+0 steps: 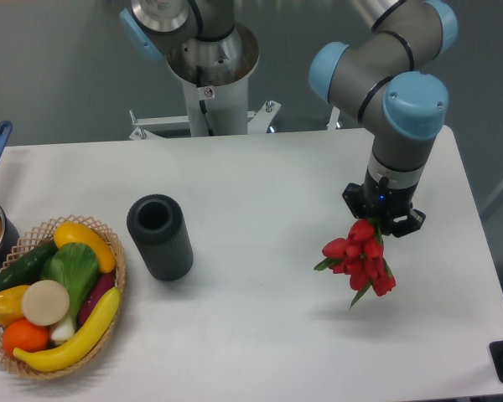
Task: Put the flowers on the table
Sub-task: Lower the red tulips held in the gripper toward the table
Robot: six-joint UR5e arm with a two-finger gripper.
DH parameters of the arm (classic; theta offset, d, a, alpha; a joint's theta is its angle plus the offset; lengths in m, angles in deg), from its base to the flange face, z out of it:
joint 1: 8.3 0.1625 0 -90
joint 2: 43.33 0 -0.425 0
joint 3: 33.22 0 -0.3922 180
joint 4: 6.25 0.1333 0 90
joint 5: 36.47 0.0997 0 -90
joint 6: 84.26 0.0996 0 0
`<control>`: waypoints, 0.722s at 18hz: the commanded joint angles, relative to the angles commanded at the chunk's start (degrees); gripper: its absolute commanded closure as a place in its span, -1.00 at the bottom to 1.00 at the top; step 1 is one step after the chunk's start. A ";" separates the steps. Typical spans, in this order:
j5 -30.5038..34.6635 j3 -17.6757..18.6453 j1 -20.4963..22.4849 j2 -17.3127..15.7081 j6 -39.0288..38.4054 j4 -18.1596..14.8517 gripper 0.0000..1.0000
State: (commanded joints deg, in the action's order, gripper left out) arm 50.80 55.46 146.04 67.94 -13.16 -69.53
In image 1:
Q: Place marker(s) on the purple sweet potato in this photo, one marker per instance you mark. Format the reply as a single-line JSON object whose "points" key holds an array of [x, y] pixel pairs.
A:
{"points": [[104, 283]]}

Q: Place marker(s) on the yellow squash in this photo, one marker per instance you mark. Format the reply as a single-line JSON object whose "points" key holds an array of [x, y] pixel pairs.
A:
{"points": [[72, 232]]}

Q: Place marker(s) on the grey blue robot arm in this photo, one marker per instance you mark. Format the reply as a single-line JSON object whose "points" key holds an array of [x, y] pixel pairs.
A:
{"points": [[379, 84]]}

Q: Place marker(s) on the yellow bell pepper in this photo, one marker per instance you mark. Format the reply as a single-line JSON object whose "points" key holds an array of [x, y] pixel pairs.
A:
{"points": [[11, 304]]}

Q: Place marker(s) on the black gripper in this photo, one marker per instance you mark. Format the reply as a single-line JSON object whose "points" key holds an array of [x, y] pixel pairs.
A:
{"points": [[390, 208]]}

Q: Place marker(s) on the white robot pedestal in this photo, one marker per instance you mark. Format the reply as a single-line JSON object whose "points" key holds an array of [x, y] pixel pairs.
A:
{"points": [[214, 78]]}

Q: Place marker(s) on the green cucumber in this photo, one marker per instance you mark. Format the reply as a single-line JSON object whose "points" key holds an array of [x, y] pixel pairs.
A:
{"points": [[26, 269]]}

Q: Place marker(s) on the orange fruit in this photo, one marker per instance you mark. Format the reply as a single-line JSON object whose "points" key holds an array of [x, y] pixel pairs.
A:
{"points": [[25, 335]]}

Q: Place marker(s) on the beige round disc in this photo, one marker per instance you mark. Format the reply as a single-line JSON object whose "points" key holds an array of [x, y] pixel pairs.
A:
{"points": [[45, 302]]}

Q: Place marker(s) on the green bok choy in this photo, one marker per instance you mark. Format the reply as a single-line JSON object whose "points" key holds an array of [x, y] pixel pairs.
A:
{"points": [[74, 266]]}

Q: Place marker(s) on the dark grey ribbed vase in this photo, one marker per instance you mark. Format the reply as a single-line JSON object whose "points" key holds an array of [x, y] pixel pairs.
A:
{"points": [[158, 229]]}

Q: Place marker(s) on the red tulip bouquet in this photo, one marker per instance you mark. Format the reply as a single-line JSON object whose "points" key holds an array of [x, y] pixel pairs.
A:
{"points": [[360, 256]]}

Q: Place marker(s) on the yellow banana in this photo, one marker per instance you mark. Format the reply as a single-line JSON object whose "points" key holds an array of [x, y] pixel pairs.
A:
{"points": [[81, 343]]}

